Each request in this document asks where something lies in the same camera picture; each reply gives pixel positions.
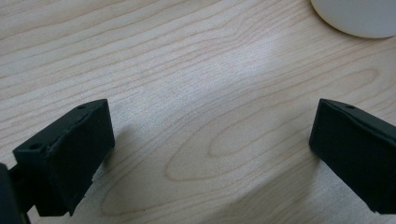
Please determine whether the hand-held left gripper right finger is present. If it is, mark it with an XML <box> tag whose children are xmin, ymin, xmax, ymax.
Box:
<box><xmin>308</xmin><ymin>98</ymin><xmax>396</xmax><ymax>216</ymax></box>

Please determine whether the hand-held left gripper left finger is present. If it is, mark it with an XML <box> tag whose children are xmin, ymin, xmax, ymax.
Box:
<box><xmin>12</xmin><ymin>98</ymin><xmax>116</xmax><ymax>217</ymax></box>

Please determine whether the small cream paper cup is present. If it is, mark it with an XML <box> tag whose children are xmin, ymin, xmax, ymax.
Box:
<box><xmin>309</xmin><ymin>0</ymin><xmax>396</xmax><ymax>39</ymax></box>

